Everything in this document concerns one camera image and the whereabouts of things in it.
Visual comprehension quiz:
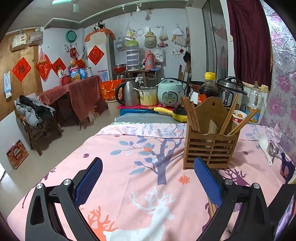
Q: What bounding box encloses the brown wooden utensil holder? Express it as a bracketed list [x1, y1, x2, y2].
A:
[183, 97, 239, 170]

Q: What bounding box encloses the metal spoon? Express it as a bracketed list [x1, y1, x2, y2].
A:
[268, 142, 287, 163]

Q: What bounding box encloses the white refrigerator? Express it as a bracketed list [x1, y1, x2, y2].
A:
[84, 28, 115, 82]

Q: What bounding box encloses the black silver pressure cooker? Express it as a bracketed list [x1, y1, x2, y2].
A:
[216, 76, 247, 110]

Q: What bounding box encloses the table with red cover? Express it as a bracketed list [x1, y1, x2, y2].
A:
[39, 75, 107, 130]

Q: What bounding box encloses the stainless steel electric kettle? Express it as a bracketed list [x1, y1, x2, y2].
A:
[115, 80, 140, 107]

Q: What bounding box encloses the pink deer-print tablecloth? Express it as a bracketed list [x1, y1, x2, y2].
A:
[6, 122, 296, 241]

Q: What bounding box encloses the copper frying pan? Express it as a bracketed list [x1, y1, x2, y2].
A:
[189, 80, 205, 91]

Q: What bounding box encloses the pink thermos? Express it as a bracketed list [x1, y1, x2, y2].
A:
[144, 50, 156, 70]

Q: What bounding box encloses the red white bowl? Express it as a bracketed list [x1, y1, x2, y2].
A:
[232, 110, 247, 124]

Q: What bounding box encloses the yellow small frying pan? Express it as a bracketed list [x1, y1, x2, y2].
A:
[154, 107, 188, 123]

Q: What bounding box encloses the mint green rice cooker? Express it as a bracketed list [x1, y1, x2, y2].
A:
[158, 78, 185, 108]

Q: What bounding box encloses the red gift bag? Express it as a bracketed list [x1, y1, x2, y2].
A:
[99, 79, 125, 100]

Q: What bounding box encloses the stacked steamer with green lid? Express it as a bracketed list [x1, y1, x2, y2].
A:
[125, 40, 139, 71]

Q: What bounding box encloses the wooden chopstick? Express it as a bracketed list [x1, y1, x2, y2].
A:
[211, 203, 217, 214]
[181, 96, 198, 132]
[208, 198, 214, 219]
[227, 108, 259, 136]
[189, 101, 201, 133]
[220, 94, 239, 134]

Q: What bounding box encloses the yellow cooking oil bottle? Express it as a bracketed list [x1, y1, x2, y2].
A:
[68, 60, 80, 82]

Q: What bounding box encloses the clear cooking oil bottle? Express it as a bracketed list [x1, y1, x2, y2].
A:
[246, 81, 262, 124]

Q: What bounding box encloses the wooden chair with clothes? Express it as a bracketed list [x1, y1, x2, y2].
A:
[15, 95, 61, 156]

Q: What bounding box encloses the dark soy sauce bottle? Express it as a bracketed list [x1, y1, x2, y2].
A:
[198, 72, 221, 104]

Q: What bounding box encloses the yellow enamel pot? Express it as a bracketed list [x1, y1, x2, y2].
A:
[133, 86, 159, 106]

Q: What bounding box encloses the white ceramic spoon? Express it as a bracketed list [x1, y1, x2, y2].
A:
[258, 135, 273, 166]

